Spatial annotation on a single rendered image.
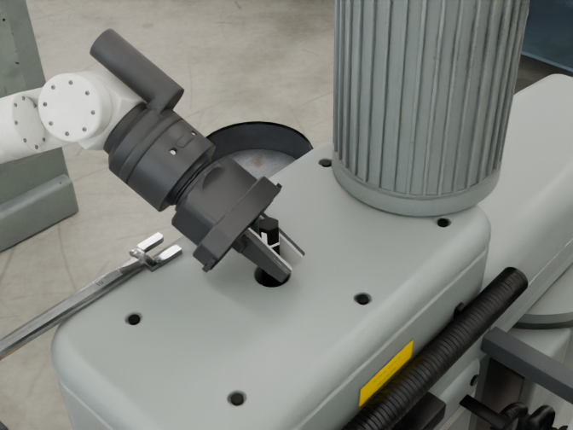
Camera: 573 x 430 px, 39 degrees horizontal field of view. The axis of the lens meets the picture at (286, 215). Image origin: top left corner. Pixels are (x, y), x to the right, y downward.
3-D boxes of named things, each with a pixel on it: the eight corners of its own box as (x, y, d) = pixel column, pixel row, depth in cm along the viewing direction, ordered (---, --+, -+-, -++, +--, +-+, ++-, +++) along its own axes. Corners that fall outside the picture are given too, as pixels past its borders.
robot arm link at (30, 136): (122, 129, 79) (4, 163, 83) (155, 119, 88) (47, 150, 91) (101, 63, 78) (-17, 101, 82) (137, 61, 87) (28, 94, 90)
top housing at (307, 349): (217, 587, 75) (201, 492, 65) (54, 429, 89) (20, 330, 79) (491, 309, 101) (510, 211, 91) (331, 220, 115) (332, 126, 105)
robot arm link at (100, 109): (108, 198, 78) (18, 122, 78) (149, 178, 88) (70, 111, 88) (176, 106, 74) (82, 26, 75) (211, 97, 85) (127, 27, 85)
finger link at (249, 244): (282, 281, 83) (235, 241, 83) (295, 266, 80) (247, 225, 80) (274, 291, 82) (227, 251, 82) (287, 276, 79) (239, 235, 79)
